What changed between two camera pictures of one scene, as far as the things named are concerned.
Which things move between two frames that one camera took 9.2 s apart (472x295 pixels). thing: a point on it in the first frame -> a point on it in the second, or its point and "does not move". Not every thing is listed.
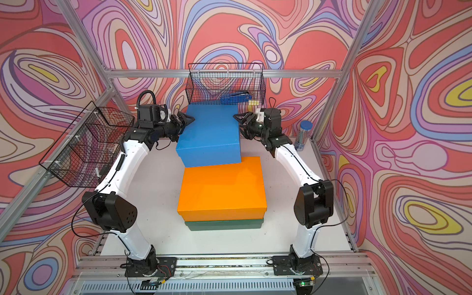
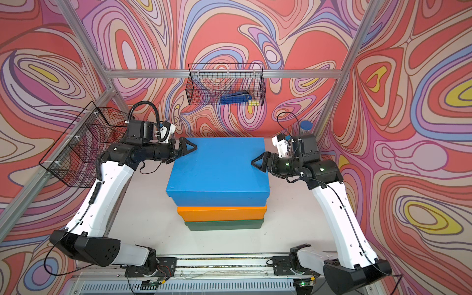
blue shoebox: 212,138 -> 219,173
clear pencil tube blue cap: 305,126 does not move
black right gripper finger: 245,118 -> 263,166
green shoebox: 225,225 does not move
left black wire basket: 90,145 does not move
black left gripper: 179,126 -> 174,152
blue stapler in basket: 236,98 does not move
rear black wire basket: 206,82 does not move
